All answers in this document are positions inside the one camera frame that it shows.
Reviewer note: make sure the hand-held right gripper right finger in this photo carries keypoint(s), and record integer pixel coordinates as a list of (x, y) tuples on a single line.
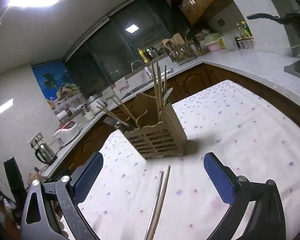
[(218, 177)]

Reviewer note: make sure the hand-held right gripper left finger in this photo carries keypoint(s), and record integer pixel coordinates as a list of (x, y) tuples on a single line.
[(90, 175)]

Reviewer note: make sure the wooden chopstick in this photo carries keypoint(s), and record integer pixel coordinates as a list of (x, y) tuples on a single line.
[(165, 80), (161, 200), (159, 85), (155, 85), (125, 108), (112, 116)]

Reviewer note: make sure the metal chopstick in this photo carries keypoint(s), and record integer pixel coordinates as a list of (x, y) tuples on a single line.
[(155, 200)]

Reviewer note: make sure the wooden utensil holder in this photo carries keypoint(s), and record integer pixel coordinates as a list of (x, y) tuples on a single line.
[(155, 140)]

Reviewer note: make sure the steel electric kettle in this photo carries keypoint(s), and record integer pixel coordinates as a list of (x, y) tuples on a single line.
[(45, 153)]

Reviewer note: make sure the white red rice cooker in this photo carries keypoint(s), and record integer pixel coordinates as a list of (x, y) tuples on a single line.
[(66, 130)]

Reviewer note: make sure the glass jar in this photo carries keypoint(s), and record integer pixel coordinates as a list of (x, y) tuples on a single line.
[(88, 113)]

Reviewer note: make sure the white dotted tablecloth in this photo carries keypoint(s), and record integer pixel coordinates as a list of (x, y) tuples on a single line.
[(240, 120)]

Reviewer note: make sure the white electric pot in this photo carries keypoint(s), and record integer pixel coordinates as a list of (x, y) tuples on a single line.
[(96, 101)]

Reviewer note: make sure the black upright panel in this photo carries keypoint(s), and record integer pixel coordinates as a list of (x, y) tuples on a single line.
[(13, 177)]

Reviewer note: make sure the white spoon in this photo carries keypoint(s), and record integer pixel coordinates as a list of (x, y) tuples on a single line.
[(168, 95)]

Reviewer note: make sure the hanging dishcloth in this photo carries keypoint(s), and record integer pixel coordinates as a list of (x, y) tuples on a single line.
[(122, 83)]

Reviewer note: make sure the wooden lower cabinets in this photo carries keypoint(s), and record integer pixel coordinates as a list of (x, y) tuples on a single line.
[(195, 80)]

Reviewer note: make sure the wooden cabinets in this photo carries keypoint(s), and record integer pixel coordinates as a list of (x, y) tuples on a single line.
[(195, 80), (197, 0)]

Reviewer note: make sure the steel sink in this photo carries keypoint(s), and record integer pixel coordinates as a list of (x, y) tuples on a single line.
[(145, 83)]

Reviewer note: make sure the chrome faucet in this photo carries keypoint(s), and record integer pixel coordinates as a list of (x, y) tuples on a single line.
[(140, 62)]

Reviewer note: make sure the dark window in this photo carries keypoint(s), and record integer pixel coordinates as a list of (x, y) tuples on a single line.
[(110, 50)]

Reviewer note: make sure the yellow bottle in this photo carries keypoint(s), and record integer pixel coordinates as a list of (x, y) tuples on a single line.
[(144, 56)]

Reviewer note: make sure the wooden dish rack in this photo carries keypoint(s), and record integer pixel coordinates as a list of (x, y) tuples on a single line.
[(180, 50)]

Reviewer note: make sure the green and pink bowls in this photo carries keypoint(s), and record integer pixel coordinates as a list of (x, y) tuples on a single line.
[(213, 43)]

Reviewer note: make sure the clear plastic container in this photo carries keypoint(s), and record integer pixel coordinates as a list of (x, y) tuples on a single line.
[(230, 43)]

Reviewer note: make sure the green-capped bottle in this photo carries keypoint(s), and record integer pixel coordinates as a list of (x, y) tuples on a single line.
[(247, 30), (240, 31)]

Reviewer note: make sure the black pan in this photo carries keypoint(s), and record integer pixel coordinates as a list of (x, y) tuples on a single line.
[(295, 22)]

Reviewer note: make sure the wooden upper cabinets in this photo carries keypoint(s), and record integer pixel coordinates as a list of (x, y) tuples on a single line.
[(197, 0)]

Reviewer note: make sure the wall socket strip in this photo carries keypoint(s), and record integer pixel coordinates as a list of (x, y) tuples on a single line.
[(35, 140)]

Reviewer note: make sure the wall poster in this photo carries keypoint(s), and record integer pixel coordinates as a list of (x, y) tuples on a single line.
[(50, 80)]

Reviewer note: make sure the wall outlet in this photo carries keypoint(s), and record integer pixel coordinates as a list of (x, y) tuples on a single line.
[(220, 22)]

